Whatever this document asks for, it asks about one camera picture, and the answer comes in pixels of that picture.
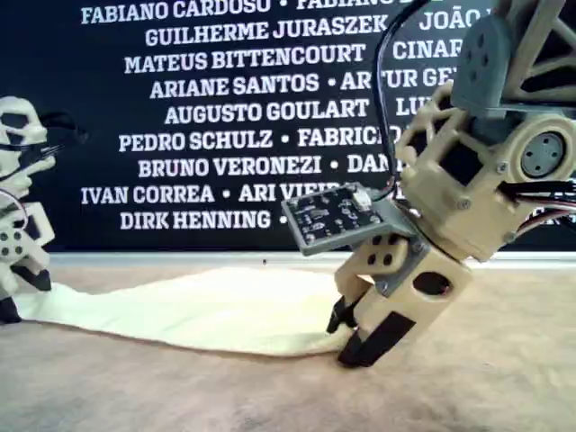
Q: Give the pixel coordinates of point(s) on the pale yellow cloth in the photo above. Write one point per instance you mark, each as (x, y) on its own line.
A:
(202, 315)

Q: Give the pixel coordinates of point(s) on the black camera circuit board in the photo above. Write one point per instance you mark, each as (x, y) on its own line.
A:
(324, 216)

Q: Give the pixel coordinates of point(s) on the black banner with white names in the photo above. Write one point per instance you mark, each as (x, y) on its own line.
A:
(90, 67)

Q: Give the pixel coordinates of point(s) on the grey camera mount plate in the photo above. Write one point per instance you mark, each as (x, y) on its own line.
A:
(396, 220)

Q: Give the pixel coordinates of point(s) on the brown felt table mat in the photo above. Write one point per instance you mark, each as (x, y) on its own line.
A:
(270, 396)

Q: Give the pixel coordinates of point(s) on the beige and grey left arm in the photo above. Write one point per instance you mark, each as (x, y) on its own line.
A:
(18, 121)

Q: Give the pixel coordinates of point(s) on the aluminium back frame rail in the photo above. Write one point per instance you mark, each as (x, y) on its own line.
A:
(180, 259)

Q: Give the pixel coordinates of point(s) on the beige and grey right arm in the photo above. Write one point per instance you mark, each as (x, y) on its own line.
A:
(495, 216)

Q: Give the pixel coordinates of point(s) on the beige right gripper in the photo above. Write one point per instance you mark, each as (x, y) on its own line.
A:
(432, 288)

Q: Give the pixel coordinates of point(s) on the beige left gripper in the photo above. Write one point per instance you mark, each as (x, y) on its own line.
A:
(42, 252)

